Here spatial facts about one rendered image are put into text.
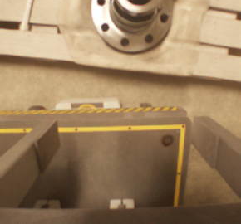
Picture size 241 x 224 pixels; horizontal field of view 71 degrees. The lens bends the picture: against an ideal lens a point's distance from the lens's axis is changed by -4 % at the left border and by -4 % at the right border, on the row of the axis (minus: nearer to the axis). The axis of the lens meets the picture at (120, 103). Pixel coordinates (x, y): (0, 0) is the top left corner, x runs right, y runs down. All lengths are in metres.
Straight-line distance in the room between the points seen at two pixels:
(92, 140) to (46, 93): 0.43
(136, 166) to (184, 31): 0.48
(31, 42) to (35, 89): 0.26
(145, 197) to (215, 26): 0.65
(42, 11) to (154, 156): 0.62
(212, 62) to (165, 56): 0.19
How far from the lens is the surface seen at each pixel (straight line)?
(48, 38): 0.71
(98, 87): 0.82
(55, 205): 0.70
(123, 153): 0.56
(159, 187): 0.66
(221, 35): 0.75
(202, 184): 1.17
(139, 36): 0.61
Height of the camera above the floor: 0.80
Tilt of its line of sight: 74 degrees down
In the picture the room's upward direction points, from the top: 180 degrees clockwise
